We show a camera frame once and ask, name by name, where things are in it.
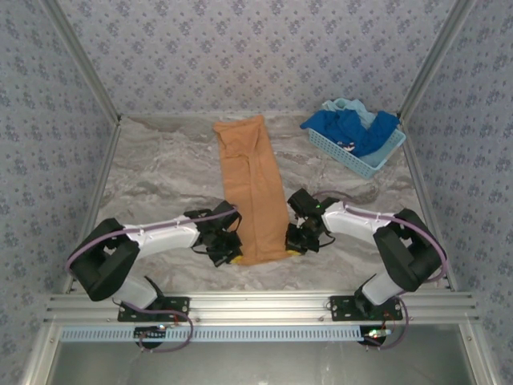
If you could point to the orange t-shirt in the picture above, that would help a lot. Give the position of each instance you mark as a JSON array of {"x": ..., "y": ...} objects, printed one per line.
[{"x": 250, "y": 192}]

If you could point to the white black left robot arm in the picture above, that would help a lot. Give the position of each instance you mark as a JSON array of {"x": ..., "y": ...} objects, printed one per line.
[{"x": 164, "y": 236}]

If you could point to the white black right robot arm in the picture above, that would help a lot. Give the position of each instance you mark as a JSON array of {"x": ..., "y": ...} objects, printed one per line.
[{"x": 352, "y": 224}]

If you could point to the light blue plastic basket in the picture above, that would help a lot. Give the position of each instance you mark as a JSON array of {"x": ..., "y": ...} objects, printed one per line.
[{"x": 340, "y": 154}]

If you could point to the grey metal panel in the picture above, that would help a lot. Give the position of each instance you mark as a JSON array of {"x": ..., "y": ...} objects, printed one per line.
[{"x": 260, "y": 365}]

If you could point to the small black controller board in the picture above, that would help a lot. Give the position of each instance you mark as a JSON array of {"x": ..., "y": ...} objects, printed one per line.
[
  {"x": 374, "y": 337},
  {"x": 149, "y": 336}
]

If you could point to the dark blue t-shirt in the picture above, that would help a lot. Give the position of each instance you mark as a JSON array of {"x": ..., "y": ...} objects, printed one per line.
[{"x": 348, "y": 124}]

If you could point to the light blue t-shirt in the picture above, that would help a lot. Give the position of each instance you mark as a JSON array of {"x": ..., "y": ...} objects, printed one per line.
[{"x": 352, "y": 105}]

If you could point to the long aluminium frame rail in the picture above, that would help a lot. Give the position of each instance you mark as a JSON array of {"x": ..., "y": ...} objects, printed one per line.
[{"x": 260, "y": 306}]

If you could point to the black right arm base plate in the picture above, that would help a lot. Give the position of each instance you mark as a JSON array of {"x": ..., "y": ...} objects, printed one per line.
[{"x": 340, "y": 309}]

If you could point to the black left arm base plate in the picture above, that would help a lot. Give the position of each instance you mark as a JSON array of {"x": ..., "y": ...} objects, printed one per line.
[{"x": 176, "y": 309}]

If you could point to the aluminium table side rail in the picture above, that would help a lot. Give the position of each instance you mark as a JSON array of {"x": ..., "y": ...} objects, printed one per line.
[
  {"x": 106, "y": 168},
  {"x": 425, "y": 192}
]

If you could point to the aluminium frame leg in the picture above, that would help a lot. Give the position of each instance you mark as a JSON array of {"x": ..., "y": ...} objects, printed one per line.
[
  {"x": 477, "y": 357},
  {"x": 40, "y": 357}
]

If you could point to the aluminium frame post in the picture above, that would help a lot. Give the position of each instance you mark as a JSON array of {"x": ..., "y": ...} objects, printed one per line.
[
  {"x": 83, "y": 60},
  {"x": 433, "y": 60}
]

